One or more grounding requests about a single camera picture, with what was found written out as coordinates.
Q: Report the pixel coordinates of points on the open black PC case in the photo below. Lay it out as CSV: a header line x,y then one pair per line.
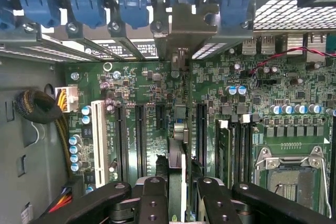
x,y
18,39

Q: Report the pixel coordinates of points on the short black expansion slot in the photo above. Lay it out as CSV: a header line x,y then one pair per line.
x,y
160,116

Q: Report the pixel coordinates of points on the RAM stick with white label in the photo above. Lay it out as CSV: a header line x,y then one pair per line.
x,y
224,155

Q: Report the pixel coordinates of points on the white PCI expansion slot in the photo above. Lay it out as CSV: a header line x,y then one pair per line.
x,y
99,142

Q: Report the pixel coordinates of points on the grey power supply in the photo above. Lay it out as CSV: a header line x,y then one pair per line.
x,y
10,195

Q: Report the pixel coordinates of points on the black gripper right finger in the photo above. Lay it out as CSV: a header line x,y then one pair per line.
x,y
215,203

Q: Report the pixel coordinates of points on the blue slot latch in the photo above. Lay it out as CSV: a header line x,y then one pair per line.
x,y
86,9
134,9
233,6
39,9
6,16

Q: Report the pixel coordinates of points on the socket locking lever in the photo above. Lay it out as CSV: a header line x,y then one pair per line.
x,y
325,187

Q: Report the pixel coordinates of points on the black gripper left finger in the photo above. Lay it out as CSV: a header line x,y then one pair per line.
x,y
153,203

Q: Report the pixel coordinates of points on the CPU socket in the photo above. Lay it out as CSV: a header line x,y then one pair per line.
x,y
288,182

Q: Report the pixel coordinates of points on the white power connector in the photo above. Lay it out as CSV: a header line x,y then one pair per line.
x,y
71,98

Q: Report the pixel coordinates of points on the silver rear port block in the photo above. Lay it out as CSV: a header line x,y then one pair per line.
x,y
258,44

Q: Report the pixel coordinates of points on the green Dell motherboard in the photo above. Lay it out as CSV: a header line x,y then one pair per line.
x,y
210,77

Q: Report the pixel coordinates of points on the black RAM slot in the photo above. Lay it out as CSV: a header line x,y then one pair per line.
x,y
236,155
245,155

